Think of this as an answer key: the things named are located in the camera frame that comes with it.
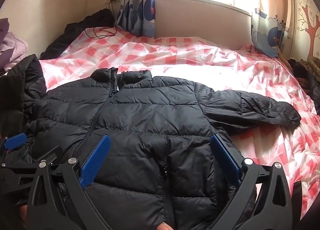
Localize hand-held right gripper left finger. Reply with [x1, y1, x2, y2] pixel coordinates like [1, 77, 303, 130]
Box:
[26, 134, 111, 230]

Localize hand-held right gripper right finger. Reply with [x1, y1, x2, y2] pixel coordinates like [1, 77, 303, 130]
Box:
[209, 134, 294, 230]

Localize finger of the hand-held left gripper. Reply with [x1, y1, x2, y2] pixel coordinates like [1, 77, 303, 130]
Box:
[0, 132, 27, 157]
[30, 146, 63, 168]

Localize black puffer jacket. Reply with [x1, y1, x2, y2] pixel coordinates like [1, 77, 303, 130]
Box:
[25, 67, 302, 230]

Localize purple clothes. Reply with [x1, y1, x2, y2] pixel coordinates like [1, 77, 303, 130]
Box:
[0, 18, 29, 71]

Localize dark brown clothes heap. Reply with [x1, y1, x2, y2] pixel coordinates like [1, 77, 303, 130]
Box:
[287, 56, 320, 115]

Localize black clothes pile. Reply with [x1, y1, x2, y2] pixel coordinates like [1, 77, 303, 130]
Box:
[40, 8, 117, 59]

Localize black ribbed knit garment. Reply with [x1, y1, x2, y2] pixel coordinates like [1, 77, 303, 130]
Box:
[0, 66, 28, 135]

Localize black hooded coat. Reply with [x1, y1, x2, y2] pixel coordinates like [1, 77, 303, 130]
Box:
[24, 54, 47, 111]

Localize red white checked bed sheet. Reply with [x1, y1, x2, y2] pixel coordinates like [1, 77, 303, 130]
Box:
[39, 26, 320, 223]

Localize blue printed curtain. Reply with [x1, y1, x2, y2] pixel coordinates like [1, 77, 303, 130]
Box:
[251, 0, 294, 58]
[116, 0, 157, 38]

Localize black cable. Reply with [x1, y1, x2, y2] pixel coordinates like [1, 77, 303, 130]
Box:
[84, 0, 118, 40]

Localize red tree wall sticker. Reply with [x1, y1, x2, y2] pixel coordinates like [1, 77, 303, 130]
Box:
[297, 0, 320, 58]

